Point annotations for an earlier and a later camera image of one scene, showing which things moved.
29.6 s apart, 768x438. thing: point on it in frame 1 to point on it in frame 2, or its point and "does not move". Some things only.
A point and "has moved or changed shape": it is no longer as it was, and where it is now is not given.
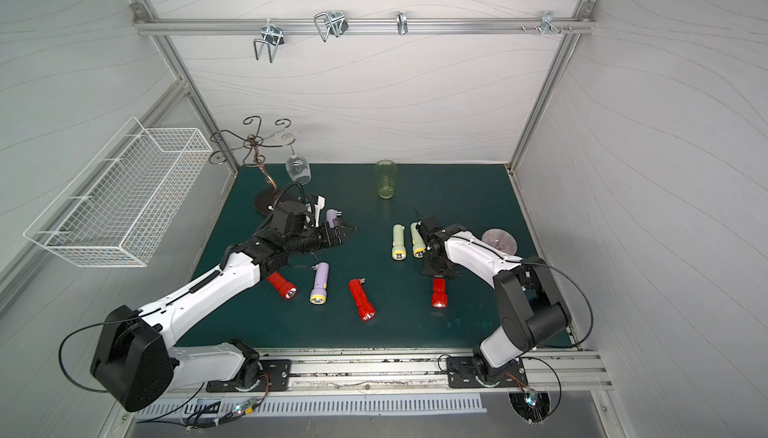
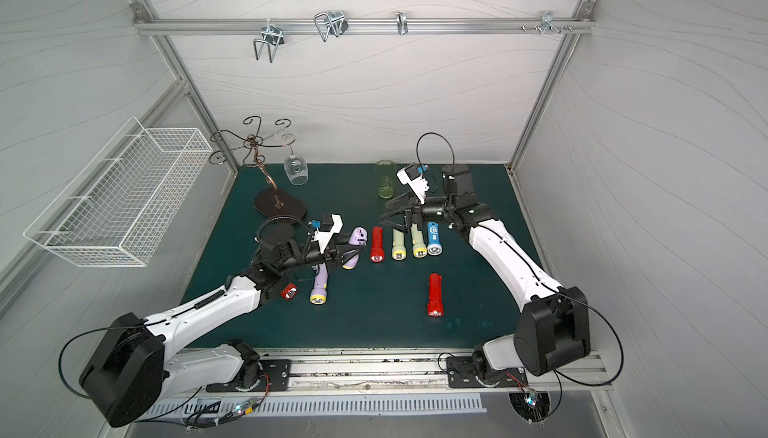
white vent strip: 289,404 does not move
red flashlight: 366,308 to 377,254
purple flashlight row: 331,215 has moved or changed shape
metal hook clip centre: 335,22 does not move
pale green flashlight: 399,251 does not move
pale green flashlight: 418,244 does not move
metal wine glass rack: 266,200 does not move
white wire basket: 120,206 does not move
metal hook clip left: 273,36 does not move
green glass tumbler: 386,172 does not move
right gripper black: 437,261 to 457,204
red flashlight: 439,293 has moved or changed shape
